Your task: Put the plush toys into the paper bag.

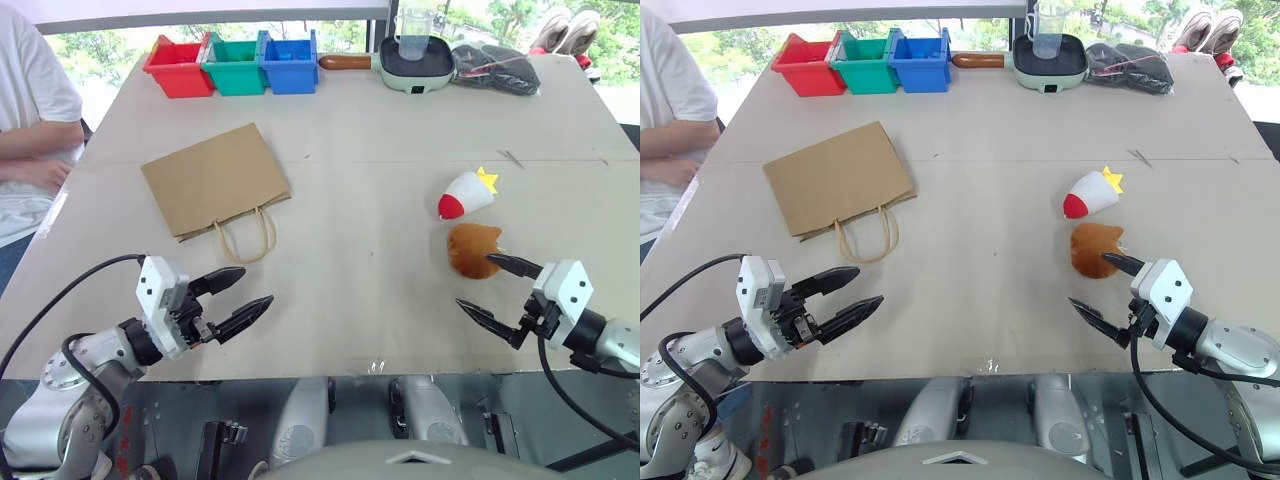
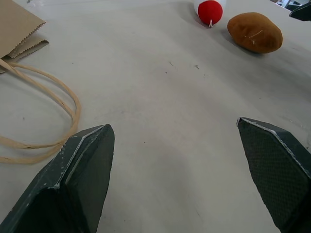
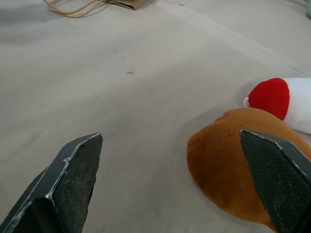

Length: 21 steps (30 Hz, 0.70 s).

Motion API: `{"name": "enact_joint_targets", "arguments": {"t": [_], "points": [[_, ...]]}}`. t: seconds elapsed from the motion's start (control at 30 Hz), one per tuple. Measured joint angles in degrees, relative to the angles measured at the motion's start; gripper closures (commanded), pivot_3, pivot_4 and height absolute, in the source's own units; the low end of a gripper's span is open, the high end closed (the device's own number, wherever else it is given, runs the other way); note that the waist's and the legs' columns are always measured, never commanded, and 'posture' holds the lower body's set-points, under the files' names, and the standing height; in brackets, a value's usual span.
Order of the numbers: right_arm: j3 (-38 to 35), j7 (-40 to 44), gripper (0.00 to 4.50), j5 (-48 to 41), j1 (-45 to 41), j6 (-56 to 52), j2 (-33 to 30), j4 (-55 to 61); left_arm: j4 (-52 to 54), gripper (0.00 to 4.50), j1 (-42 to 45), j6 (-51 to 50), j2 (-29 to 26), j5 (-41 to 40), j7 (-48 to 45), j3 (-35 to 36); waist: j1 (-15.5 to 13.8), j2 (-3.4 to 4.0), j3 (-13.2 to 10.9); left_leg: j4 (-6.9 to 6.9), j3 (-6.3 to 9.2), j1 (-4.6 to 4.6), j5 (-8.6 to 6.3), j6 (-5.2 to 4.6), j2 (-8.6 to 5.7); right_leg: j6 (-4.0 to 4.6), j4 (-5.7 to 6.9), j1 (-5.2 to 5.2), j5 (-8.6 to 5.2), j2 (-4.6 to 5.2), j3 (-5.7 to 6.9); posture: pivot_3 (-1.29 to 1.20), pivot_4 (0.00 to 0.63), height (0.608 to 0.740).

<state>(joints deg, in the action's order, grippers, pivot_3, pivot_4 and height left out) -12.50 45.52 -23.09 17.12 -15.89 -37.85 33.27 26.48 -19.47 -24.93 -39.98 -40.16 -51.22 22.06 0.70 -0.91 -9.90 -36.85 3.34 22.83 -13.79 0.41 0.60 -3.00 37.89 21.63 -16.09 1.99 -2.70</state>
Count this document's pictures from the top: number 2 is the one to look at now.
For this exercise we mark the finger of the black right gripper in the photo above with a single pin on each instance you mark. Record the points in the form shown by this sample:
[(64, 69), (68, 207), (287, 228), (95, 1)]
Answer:
[(302, 12)]

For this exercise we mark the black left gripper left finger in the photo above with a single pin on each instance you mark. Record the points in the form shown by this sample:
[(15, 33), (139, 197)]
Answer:
[(73, 184)]

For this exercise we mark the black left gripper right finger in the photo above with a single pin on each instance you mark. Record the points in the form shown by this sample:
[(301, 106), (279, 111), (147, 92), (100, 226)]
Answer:
[(279, 170)]

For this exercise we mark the brown paper bag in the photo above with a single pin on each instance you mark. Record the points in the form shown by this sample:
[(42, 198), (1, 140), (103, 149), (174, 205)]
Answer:
[(17, 36)]

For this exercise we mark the brown potato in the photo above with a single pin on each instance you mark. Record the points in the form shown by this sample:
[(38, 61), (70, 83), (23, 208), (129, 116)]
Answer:
[(255, 32)]

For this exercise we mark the red and white toy radish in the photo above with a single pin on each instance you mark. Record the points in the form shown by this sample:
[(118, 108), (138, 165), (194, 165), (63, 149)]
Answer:
[(210, 11)]

